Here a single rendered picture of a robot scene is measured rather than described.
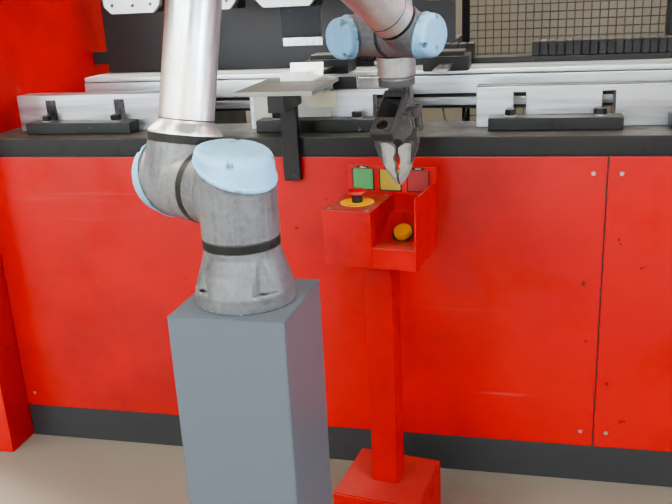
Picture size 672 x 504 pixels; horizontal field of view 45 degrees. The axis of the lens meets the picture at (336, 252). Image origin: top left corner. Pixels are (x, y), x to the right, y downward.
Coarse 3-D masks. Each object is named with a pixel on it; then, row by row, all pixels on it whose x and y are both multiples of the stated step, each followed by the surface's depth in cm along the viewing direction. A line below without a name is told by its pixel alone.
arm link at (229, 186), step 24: (216, 144) 119; (240, 144) 119; (192, 168) 118; (216, 168) 113; (240, 168) 113; (264, 168) 115; (192, 192) 117; (216, 192) 114; (240, 192) 113; (264, 192) 115; (192, 216) 121; (216, 216) 115; (240, 216) 114; (264, 216) 116; (216, 240) 116; (240, 240) 116; (264, 240) 117
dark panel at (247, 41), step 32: (416, 0) 241; (448, 0) 239; (128, 32) 264; (160, 32) 261; (224, 32) 257; (256, 32) 255; (448, 32) 242; (128, 64) 267; (160, 64) 265; (224, 64) 260; (256, 64) 258; (288, 64) 256
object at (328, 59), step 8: (312, 56) 222; (320, 56) 222; (328, 56) 221; (328, 64) 221; (336, 64) 221; (344, 64) 220; (352, 64) 225; (328, 72) 222; (336, 72) 221; (344, 72) 221
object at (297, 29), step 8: (280, 8) 200; (288, 8) 199; (296, 8) 199; (304, 8) 198; (312, 8) 198; (320, 8) 198; (288, 16) 200; (296, 16) 199; (304, 16) 199; (312, 16) 199; (320, 16) 198; (288, 24) 200; (296, 24) 200; (304, 24) 200; (312, 24) 199; (320, 24) 199; (288, 32) 201; (296, 32) 201; (304, 32) 200; (312, 32) 200; (320, 32) 199; (288, 40) 203; (296, 40) 202; (304, 40) 202; (312, 40) 201; (320, 40) 201
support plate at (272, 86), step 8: (264, 80) 201; (272, 80) 200; (320, 80) 195; (336, 80) 199; (248, 88) 187; (256, 88) 186; (264, 88) 185; (272, 88) 184; (280, 88) 184; (288, 88) 183; (296, 88) 182; (304, 88) 182; (312, 88) 181; (320, 88) 184; (240, 96) 181; (248, 96) 180; (256, 96) 180; (264, 96) 180
